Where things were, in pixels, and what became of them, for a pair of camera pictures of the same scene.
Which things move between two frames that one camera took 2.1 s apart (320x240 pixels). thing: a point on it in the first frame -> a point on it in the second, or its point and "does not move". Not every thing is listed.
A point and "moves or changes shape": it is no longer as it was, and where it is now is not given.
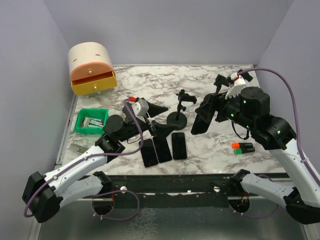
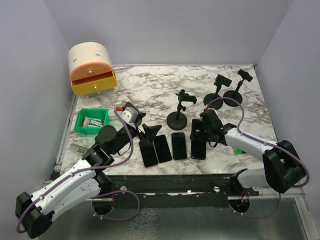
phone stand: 177,118 does not move
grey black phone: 162,149 does not move
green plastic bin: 91,121 does not move
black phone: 202,122 moves or changes shape
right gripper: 215,100 -> 197,124
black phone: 179,146 does not move
